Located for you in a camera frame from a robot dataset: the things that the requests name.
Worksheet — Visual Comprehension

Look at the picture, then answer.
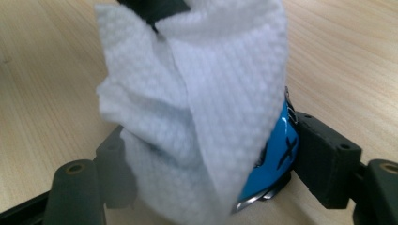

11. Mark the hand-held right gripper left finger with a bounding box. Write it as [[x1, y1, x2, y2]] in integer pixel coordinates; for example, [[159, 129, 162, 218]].
[[93, 125, 139, 210]]

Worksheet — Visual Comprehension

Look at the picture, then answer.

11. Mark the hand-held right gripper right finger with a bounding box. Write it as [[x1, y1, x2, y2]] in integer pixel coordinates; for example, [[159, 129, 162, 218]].
[[294, 111, 363, 210]]

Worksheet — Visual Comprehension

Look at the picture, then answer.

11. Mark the blue toy car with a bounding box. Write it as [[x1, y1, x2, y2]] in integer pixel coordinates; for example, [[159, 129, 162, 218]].
[[233, 86, 300, 214]]

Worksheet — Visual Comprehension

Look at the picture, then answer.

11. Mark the white wet wipe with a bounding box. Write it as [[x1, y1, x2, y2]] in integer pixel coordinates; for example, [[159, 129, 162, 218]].
[[95, 0, 289, 225]]

